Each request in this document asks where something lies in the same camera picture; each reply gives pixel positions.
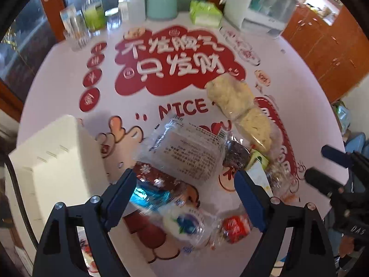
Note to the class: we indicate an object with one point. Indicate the small crumbly rice cake packet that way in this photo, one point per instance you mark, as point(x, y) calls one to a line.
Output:
point(256, 127)

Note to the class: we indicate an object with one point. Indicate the red snowflake snack packet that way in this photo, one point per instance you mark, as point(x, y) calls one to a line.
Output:
point(161, 179)

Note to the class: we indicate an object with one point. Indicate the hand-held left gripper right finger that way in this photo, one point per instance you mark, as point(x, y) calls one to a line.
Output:
point(252, 200)

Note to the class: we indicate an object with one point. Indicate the green snack packet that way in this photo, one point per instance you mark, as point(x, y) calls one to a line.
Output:
point(256, 157)

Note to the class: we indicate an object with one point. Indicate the white pill bottle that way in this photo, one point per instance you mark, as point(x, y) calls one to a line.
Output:
point(124, 7)

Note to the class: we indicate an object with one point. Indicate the clear bottle with green label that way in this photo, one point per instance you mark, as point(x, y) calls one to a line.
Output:
point(92, 13)

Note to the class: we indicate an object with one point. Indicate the white and blue carton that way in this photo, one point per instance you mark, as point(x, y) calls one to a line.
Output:
point(67, 17)

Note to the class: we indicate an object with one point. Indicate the clear printed snack packet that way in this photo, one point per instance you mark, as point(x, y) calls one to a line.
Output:
point(281, 179)

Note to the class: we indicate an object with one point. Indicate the large crumbly rice cake packet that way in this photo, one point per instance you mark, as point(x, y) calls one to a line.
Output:
point(230, 95)

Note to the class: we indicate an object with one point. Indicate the white plastic storage bin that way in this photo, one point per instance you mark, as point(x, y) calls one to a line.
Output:
point(57, 179)

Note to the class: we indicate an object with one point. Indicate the small glass jar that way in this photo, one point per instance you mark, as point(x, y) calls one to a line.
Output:
point(114, 18)

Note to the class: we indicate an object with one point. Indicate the teal canister with brown lid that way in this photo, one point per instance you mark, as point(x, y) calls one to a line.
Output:
point(162, 3)

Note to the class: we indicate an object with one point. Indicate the clear drinking glass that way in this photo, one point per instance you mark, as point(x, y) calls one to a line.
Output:
point(76, 33)

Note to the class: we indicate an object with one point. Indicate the glass display cabinet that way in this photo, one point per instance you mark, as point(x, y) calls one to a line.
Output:
point(28, 43)

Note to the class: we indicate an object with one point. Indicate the white cosmetic organizer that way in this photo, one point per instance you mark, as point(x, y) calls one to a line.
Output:
point(262, 8)

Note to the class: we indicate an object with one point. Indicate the green plastic bag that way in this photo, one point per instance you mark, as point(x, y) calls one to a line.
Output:
point(343, 115)

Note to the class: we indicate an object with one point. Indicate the small red candy packet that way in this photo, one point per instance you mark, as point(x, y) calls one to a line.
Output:
point(235, 226)

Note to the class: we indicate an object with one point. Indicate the round blueberry cake packet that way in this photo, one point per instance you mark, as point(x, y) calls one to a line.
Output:
point(184, 222)

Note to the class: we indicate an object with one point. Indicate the white squeeze bottle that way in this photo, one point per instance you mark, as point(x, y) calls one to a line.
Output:
point(137, 5)

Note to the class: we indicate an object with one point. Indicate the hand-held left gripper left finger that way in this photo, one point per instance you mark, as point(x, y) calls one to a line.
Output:
point(121, 197)

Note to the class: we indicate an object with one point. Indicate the dark brown snack packet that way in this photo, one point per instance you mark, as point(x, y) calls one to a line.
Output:
point(236, 154)

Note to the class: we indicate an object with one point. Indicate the wooden cabinet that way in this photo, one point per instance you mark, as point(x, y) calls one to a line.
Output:
point(325, 49)

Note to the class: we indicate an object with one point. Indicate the white label snack packet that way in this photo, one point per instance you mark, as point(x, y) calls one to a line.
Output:
point(187, 150)

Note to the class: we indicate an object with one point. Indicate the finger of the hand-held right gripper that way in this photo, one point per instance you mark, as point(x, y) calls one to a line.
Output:
point(334, 155)
point(320, 179)

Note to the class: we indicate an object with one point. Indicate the blue snack packet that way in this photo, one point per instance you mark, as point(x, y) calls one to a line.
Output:
point(150, 196)

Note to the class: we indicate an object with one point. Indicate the green tissue pack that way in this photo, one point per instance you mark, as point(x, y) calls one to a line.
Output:
point(205, 13)

